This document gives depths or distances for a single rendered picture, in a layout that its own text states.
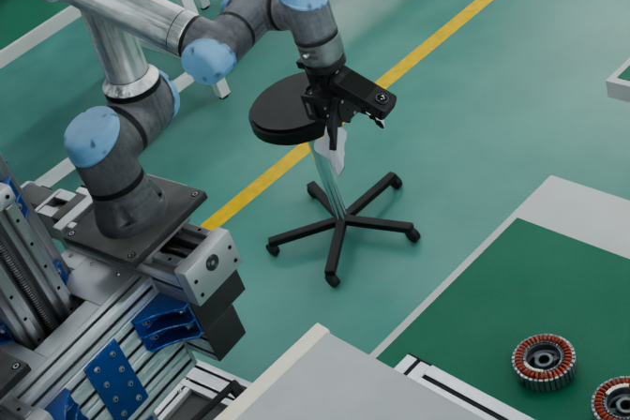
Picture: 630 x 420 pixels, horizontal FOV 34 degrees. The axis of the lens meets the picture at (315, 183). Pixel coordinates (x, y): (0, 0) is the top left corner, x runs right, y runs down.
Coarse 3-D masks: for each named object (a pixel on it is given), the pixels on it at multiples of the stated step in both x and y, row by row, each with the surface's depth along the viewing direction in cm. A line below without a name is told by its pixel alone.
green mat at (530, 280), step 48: (528, 240) 213; (576, 240) 208; (480, 288) 206; (528, 288) 202; (576, 288) 198; (624, 288) 195; (432, 336) 200; (480, 336) 196; (528, 336) 192; (576, 336) 189; (624, 336) 186; (480, 384) 187; (576, 384) 181
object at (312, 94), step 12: (300, 60) 175; (312, 72) 172; (324, 72) 171; (312, 84) 177; (324, 84) 175; (300, 96) 178; (312, 96) 177; (324, 96) 176; (336, 96) 174; (312, 108) 178; (324, 108) 176; (336, 108) 174; (348, 108) 176; (324, 120) 179; (348, 120) 177
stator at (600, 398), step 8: (608, 384) 174; (616, 384) 174; (624, 384) 173; (600, 392) 173; (608, 392) 173; (616, 392) 174; (624, 392) 174; (592, 400) 173; (600, 400) 172; (608, 400) 173; (616, 400) 174; (624, 400) 172; (592, 408) 172; (600, 408) 171; (608, 408) 173; (616, 408) 172; (600, 416) 170; (608, 416) 169; (616, 416) 169; (624, 416) 171
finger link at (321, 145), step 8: (328, 136) 178; (344, 136) 177; (320, 144) 180; (328, 144) 178; (320, 152) 180; (328, 152) 179; (336, 152) 176; (344, 152) 178; (336, 160) 177; (336, 168) 178
